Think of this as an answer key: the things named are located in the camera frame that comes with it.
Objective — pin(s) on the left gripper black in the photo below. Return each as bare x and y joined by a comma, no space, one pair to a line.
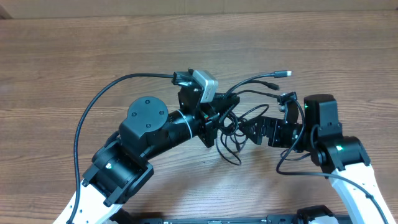
205,118

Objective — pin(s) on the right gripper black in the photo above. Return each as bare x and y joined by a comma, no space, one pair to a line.
275,126

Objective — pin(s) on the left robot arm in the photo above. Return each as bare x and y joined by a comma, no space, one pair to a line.
121,167

